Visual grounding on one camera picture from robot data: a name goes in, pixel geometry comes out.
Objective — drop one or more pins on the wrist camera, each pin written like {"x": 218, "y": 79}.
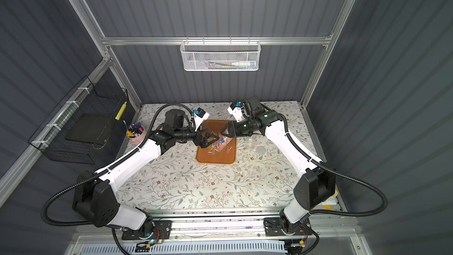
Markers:
{"x": 199, "y": 116}
{"x": 236, "y": 110}

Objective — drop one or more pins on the pile of colourful lollipops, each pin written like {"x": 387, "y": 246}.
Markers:
{"x": 219, "y": 145}

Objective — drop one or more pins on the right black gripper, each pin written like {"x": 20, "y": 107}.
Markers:
{"x": 234, "y": 129}

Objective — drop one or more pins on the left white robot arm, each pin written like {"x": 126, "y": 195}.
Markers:
{"x": 96, "y": 199}

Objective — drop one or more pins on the brown wooden tray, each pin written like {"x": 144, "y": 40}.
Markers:
{"x": 221, "y": 152}

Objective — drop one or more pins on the white wire mesh basket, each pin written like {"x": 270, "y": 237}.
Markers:
{"x": 205, "y": 57}

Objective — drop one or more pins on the white pen in basket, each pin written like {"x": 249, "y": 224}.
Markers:
{"x": 244, "y": 64}

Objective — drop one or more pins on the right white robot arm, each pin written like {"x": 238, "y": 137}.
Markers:
{"x": 314, "y": 186}

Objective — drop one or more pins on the pink pen cup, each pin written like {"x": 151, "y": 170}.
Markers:
{"x": 135, "y": 133}

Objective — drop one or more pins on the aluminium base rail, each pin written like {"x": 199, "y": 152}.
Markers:
{"x": 244, "y": 224}

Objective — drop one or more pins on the black wire basket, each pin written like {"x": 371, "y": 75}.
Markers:
{"x": 84, "y": 130}

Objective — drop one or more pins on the white jar lid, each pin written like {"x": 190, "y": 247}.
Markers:
{"x": 260, "y": 150}

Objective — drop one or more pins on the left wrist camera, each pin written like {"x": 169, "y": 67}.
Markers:
{"x": 199, "y": 116}

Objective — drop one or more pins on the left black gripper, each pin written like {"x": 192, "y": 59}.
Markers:
{"x": 198, "y": 135}

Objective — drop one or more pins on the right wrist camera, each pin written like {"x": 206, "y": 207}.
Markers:
{"x": 236, "y": 110}

